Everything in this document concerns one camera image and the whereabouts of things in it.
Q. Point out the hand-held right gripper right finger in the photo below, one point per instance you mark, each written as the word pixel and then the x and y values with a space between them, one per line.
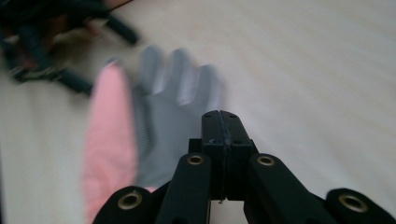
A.
pixel 238 146

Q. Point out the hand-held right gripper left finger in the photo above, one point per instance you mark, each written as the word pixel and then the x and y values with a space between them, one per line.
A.
pixel 213 149

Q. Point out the pink glove with grey palm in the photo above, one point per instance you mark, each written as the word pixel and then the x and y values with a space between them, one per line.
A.
pixel 112 130

